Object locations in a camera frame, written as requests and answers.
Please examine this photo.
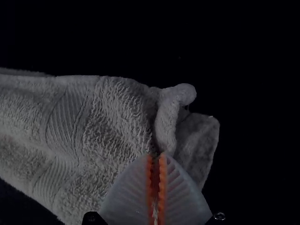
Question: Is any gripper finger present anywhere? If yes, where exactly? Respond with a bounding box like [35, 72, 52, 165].
[158, 153, 226, 225]
[82, 154, 153, 225]

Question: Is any pale towel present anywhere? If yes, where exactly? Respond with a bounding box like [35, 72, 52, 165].
[0, 67, 221, 225]

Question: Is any black mat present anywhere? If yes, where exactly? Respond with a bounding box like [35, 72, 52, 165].
[0, 0, 300, 225]

